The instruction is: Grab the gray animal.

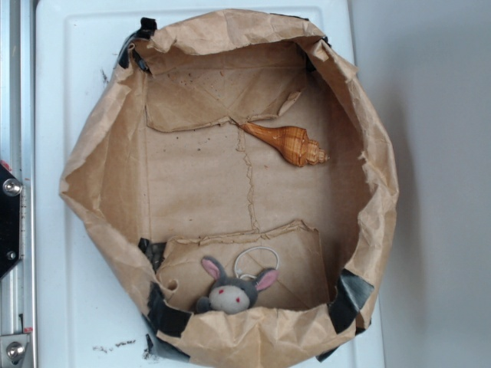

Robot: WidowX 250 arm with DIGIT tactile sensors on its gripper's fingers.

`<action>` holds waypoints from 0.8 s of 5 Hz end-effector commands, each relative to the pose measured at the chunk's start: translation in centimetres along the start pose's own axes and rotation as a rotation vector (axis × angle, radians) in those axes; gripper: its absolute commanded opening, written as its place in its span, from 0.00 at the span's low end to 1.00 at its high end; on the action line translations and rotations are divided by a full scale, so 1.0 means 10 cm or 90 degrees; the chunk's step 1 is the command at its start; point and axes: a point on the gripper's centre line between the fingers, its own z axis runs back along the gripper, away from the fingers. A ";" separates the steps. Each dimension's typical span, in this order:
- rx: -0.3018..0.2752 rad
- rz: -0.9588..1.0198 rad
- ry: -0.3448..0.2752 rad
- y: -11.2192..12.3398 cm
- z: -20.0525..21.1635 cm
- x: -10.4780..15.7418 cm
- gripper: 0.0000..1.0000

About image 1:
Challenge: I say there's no gray plush bunny toy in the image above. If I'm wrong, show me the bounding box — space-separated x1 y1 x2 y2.
196 246 280 314

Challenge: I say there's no brown paper bag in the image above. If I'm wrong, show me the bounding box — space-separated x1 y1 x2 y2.
60 9 399 367

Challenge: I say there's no aluminium frame rail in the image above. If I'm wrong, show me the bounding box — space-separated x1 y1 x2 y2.
1 1 38 367

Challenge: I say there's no white plastic tray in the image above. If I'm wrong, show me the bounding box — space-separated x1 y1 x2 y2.
29 0 386 368

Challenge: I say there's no orange spiral seashell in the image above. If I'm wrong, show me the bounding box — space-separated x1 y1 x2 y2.
239 123 329 167

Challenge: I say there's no black mounting bracket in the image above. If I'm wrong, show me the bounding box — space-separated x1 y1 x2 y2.
0 160 23 279

